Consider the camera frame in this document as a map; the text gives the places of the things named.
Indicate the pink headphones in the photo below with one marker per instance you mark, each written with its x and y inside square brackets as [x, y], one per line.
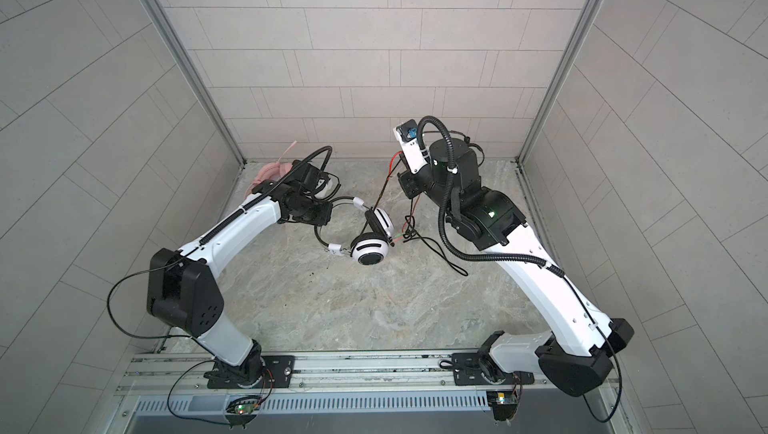
[272, 171]

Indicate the right circuit board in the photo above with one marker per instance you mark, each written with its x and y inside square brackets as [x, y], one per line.
[503, 404]

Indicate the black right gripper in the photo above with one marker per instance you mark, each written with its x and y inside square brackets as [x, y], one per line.
[410, 185]

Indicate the aluminium corner post left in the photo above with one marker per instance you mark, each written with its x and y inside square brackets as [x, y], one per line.
[191, 74]

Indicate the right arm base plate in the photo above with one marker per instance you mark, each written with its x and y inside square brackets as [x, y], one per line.
[476, 369]

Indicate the aluminium corner post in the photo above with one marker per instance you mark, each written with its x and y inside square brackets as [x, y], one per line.
[575, 42]
[191, 74]

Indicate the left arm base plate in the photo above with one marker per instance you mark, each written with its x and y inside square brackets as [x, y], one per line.
[271, 371]

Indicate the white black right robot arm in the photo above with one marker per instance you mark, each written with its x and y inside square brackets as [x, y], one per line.
[481, 225]

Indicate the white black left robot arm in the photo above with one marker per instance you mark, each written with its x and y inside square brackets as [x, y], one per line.
[183, 289]

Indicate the aluminium corner post right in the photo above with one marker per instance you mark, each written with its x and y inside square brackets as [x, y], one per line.
[575, 42]

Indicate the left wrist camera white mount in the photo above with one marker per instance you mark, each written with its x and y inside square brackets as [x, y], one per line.
[328, 185]

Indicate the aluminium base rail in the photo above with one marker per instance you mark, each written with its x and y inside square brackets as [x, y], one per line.
[306, 372]

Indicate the white black headphones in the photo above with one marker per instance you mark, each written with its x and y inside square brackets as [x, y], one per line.
[373, 244]

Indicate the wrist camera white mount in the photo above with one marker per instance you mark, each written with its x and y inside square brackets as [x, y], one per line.
[328, 185]
[416, 155]

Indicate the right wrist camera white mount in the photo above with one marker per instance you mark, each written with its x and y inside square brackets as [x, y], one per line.
[416, 155]

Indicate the left circuit board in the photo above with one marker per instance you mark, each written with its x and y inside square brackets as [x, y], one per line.
[244, 406]

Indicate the circuit board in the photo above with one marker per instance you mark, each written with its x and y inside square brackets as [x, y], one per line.
[503, 404]
[244, 406]

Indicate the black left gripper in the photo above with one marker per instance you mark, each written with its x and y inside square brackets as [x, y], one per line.
[325, 216]

